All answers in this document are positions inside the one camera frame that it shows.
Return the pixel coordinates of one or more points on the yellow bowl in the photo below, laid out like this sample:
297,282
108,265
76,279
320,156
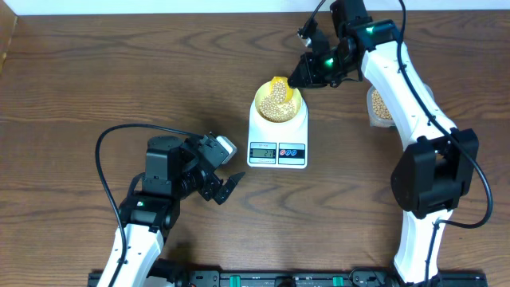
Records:
278,100

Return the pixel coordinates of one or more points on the white digital kitchen scale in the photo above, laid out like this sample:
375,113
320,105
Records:
278,145

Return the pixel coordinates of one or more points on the yellow plastic scoop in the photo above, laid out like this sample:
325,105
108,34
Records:
280,91

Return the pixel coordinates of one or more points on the soybeans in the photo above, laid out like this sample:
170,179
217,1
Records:
277,105

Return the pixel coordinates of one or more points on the clear plastic container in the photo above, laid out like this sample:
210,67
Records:
379,115

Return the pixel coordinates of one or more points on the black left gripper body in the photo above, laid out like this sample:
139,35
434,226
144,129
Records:
194,178

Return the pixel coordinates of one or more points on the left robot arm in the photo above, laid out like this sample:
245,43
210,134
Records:
175,168

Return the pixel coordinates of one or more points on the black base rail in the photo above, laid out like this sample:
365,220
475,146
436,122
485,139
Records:
357,277

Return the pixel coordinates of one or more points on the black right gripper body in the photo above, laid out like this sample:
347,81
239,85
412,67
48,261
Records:
325,68

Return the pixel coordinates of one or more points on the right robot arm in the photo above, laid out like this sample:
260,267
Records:
438,159

